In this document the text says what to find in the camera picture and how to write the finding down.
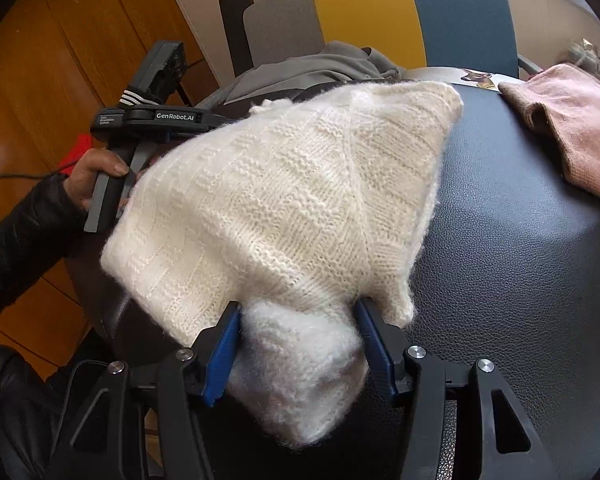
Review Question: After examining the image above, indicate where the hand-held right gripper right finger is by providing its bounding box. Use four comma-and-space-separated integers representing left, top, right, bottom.
355, 297, 548, 480

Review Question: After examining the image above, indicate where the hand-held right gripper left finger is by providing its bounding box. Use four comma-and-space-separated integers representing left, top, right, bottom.
45, 301, 243, 480

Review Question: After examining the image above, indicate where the cream knit sweater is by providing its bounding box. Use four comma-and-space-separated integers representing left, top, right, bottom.
100, 79, 465, 450

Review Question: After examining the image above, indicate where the person's left forearm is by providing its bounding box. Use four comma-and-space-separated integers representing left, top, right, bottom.
0, 172, 98, 318

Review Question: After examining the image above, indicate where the person's left hand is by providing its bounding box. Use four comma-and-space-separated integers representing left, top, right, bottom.
62, 147, 131, 211

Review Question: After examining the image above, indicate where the red cloth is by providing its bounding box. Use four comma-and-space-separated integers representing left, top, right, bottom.
55, 132, 98, 173

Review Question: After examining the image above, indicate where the wooden wardrobe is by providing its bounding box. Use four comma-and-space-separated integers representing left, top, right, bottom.
0, 0, 221, 191

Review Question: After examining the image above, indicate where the grey garment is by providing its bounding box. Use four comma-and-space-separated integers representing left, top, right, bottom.
215, 40, 408, 106

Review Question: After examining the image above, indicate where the person's black jacket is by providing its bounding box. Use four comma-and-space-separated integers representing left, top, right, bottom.
0, 340, 151, 480

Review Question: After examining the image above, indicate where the grey yellow blue armchair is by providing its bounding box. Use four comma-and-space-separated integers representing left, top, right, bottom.
220, 0, 543, 86

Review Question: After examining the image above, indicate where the white deer print cushion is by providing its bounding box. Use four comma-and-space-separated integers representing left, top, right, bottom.
410, 65, 523, 93

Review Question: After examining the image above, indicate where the pink knit sweater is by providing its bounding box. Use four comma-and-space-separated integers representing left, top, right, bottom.
497, 62, 600, 206

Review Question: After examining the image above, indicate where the black cable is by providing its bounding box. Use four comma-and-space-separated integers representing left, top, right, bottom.
0, 170, 76, 184

